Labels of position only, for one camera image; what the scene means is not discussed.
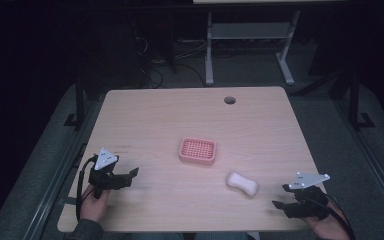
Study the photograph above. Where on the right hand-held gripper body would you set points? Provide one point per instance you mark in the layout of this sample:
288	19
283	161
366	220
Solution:
308	196

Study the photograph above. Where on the black metal stand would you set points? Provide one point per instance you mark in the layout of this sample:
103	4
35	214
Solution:
355	100
78	100

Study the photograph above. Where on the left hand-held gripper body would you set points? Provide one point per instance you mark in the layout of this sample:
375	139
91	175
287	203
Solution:
104	173

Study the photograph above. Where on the person's right hand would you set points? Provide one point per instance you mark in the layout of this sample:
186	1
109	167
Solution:
328	226

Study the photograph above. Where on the person's left hand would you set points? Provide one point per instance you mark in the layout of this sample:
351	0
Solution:
94	206

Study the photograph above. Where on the white metal stand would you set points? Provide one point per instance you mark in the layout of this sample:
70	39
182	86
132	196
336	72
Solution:
246	31

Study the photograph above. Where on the grey metal floor rail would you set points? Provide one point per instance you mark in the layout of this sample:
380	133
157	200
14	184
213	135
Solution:
370	160
51	190

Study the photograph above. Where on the white soap bar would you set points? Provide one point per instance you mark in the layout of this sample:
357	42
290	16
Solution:
242	183

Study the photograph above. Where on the pink soap dish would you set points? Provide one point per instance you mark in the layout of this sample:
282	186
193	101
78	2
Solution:
198	151

